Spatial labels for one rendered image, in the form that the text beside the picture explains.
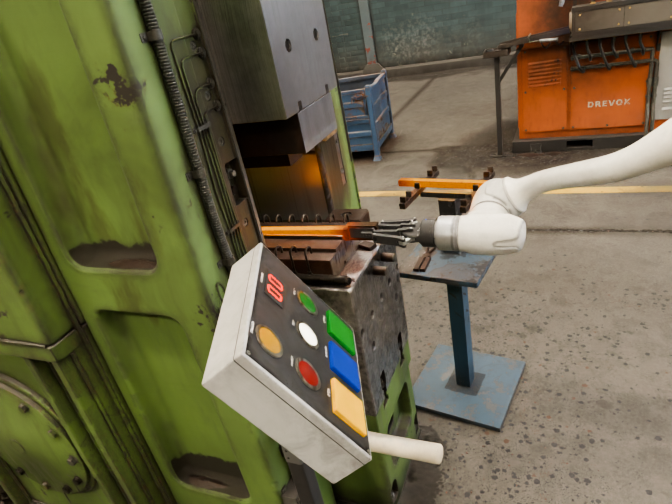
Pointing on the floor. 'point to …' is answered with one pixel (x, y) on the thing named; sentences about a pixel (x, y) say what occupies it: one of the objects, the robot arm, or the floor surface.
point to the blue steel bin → (367, 111)
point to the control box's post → (303, 479)
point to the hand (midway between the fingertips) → (363, 231)
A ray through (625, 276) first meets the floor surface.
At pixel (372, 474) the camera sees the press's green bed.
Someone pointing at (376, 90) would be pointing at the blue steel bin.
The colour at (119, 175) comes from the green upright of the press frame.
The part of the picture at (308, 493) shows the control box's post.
